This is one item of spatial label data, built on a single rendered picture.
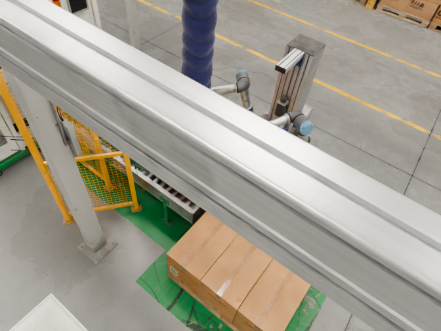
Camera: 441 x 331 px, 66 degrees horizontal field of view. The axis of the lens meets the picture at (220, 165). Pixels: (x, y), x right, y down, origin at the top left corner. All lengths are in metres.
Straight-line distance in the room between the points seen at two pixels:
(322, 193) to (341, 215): 0.03
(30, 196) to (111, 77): 4.17
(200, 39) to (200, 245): 1.84
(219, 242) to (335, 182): 2.97
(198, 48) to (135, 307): 2.49
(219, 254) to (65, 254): 1.68
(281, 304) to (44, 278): 2.34
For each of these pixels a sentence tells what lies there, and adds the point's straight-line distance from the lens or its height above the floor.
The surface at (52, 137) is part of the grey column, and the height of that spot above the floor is 1.72.
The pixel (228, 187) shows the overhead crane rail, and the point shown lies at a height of 3.16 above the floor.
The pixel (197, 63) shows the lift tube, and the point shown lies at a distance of 2.48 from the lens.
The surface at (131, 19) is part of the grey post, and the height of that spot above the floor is 0.84.
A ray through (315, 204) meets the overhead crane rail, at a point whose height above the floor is 3.21.
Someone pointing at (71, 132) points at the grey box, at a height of 1.71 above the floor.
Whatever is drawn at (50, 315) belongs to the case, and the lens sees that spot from 2.69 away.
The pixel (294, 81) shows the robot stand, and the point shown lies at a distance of 3.08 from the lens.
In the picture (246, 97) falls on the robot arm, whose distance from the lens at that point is 3.32.
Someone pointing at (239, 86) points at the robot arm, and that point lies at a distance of 3.07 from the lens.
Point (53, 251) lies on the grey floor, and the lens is 4.09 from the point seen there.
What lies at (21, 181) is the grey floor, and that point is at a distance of 4.75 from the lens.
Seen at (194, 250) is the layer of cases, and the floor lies 0.54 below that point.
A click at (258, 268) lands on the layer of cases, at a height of 0.54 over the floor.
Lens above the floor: 3.46
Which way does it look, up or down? 50 degrees down
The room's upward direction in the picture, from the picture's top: 8 degrees clockwise
